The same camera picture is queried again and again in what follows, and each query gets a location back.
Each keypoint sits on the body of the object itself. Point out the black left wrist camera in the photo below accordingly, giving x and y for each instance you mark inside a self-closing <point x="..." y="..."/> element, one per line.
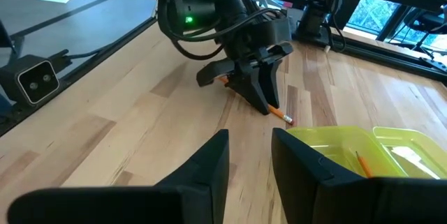
<point x="213" y="72"/>

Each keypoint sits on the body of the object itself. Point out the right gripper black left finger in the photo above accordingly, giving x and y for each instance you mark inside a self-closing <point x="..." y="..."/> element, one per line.
<point x="174" y="203"/>

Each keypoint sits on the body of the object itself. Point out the orange pencil with eraser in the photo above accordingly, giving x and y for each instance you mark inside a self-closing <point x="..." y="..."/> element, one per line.
<point x="281" y="115"/>
<point x="364" y="164"/>

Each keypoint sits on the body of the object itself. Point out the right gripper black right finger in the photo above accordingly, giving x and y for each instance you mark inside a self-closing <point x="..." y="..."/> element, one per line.
<point x="331" y="199"/>

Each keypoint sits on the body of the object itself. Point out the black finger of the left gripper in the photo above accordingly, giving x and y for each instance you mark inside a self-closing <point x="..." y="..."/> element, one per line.
<point x="253" y="88"/>
<point x="271" y="77"/>

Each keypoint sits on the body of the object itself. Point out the yellow translucent plastic supply box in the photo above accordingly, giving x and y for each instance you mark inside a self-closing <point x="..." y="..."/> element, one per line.
<point x="331" y="143"/>

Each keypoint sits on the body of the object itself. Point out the black table-level camera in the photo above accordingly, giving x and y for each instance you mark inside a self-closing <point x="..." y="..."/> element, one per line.
<point x="35" y="81"/>

